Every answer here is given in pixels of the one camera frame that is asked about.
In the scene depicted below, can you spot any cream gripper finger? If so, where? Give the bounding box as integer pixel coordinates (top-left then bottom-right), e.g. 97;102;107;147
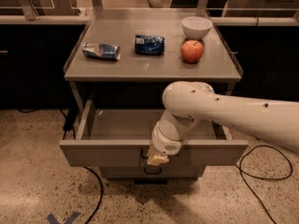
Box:
147;145;169;166

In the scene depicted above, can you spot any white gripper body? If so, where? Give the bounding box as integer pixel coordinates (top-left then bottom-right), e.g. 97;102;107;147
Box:
149;123;183;156

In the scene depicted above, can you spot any grey top drawer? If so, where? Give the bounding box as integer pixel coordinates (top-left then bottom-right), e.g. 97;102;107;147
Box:
60;100;248;168

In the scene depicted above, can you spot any grey drawer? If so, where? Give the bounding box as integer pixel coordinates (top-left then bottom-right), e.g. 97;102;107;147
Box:
99;165;206;179
60;100;248;168

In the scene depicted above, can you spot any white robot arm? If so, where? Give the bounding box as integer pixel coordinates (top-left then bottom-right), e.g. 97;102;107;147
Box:
147;81;299;166

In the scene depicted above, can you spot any grey bottom drawer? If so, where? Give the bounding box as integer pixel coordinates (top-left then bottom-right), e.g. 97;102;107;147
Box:
99;165;206;179

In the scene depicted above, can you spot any grey drawer cabinet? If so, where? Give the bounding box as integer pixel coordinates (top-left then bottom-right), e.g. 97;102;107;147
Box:
63;7;244;185

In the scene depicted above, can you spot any red apple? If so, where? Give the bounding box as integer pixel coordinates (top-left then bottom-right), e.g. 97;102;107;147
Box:
181;40;204;63

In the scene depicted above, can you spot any black power adapter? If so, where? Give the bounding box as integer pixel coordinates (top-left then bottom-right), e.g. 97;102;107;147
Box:
64;106;78;131

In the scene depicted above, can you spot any blue chip bag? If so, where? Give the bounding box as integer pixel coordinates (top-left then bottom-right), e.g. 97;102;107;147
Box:
135;35;164;55

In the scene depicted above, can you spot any crushed silver blue can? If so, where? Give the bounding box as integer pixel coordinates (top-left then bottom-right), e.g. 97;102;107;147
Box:
82;42;121;61

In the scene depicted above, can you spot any white bowl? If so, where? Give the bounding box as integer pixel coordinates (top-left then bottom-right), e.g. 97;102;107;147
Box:
181;17;212;40

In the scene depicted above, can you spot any blue tape cross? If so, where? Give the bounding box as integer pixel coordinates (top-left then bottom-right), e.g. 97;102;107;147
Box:
46;211;81;224

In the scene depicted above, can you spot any black cable on left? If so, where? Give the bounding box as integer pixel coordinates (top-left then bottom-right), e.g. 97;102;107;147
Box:
16;106;105;224

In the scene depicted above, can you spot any black cable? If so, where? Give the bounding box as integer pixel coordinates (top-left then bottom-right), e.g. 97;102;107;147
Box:
235;144;293;224
16;106;105;224

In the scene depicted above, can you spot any black cable on right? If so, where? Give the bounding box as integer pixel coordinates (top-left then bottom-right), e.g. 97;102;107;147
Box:
235;144;293;224

